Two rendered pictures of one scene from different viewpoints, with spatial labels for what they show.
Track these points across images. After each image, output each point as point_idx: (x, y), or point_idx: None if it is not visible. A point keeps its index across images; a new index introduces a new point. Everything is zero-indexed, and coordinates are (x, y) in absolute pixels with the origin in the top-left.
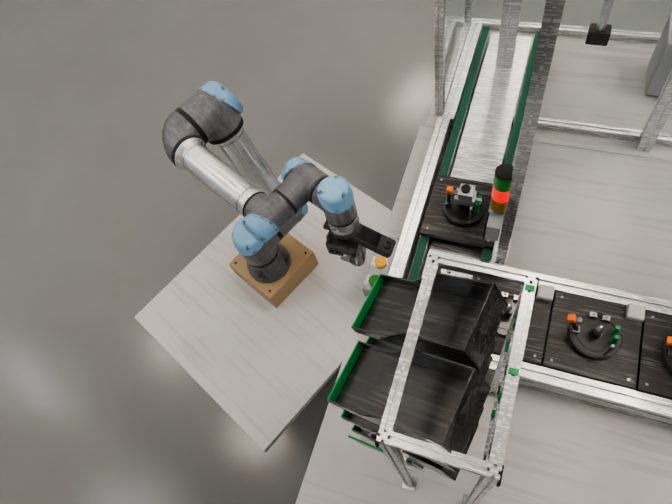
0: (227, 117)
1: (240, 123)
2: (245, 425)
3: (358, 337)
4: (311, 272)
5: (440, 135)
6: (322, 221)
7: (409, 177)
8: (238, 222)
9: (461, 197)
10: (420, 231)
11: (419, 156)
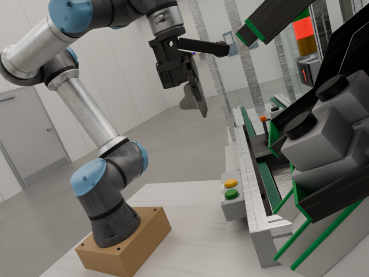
0: (62, 55)
1: (75, 66)
2: None
3: (238, 266)
4: (166, 237)
5: (240, 130)
6: (168, 205)
7: (230, 162)
8: (78, 169)
9: (275, 115)
10: (255, 157)
11: (231, 154)
